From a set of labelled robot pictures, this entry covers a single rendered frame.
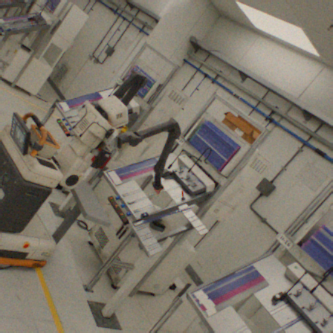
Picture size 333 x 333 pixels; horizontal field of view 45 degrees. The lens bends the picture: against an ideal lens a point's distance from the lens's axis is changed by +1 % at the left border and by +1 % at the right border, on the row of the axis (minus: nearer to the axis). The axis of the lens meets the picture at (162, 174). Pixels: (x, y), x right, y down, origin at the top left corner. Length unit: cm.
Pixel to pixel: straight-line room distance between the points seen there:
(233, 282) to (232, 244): 214
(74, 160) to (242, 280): 143
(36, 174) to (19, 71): 491
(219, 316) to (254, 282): 35
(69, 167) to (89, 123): 35
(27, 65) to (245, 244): 466
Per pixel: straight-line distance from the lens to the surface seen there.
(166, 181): 355
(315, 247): 289
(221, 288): 279
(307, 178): 475
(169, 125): 298
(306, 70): 541
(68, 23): 738
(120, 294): 321
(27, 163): 264
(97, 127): 280
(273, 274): 294
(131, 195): 341
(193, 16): 652
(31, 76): 749
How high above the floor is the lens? 171
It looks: 11 degrees down
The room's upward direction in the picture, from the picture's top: 39 degrees clockwise
